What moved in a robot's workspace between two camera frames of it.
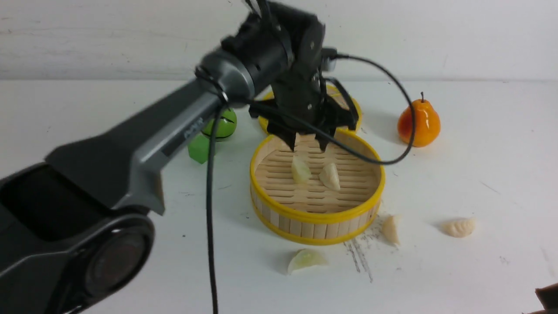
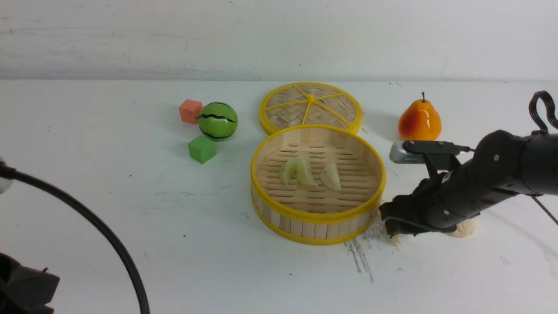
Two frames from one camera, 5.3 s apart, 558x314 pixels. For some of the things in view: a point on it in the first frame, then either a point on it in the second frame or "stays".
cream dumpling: (459, 229) stays
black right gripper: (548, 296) -> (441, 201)
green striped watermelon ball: (226, 124) stays
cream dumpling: (329, 176) stays
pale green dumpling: (305, 257) -> (288, 170)
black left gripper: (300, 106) -> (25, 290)
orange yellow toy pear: (427, 124) stays
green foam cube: (198, 148) stays
